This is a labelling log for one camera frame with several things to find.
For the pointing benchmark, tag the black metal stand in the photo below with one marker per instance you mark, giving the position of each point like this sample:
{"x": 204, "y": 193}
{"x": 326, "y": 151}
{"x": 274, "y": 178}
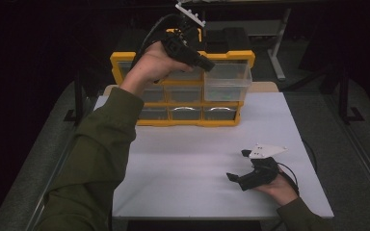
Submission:
{"x": 345, "y": 96}
{"x": 78, "y": 96}

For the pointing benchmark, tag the desk with white leg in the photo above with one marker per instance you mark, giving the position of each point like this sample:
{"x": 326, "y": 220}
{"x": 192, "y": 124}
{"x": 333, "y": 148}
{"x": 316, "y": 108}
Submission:
{"x": 279, "y": 48}

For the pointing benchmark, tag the small green block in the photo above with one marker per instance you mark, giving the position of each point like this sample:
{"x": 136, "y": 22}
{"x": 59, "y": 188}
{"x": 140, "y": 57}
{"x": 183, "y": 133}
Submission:
{"x": 226, "y": 96}

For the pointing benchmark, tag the person's right hand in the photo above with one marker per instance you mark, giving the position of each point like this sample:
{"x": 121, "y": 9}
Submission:
{"x": 282, "y": 191}

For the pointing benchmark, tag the person's left hand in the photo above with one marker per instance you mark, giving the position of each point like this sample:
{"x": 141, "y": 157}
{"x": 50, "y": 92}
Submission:
{"x": 151, "y": 67}

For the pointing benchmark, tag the group of clear organizer drawers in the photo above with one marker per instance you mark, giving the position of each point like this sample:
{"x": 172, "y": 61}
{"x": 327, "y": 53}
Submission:
{"x": 186, "y": 114}

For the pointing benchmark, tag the tan wooden board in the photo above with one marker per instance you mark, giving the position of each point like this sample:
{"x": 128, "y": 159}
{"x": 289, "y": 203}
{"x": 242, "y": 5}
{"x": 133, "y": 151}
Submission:
{"x": 263, "y": 87}

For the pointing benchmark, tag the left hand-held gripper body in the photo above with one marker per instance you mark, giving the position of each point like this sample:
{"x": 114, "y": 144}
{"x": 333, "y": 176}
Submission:
{"x": 181, "y": 48}

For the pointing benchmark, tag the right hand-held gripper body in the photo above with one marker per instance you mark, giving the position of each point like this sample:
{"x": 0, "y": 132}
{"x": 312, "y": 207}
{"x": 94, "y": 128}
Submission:
{"x": 263, "y": 173}

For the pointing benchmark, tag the clear plastic drawer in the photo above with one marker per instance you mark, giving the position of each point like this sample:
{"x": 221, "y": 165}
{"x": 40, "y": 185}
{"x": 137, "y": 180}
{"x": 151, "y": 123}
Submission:
{"x": 228, "y": 80}

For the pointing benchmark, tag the yellow organizer cabinet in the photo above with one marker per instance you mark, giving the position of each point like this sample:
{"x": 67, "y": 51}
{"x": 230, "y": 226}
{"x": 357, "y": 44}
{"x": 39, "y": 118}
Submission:
{"x": 186, "y": 122}

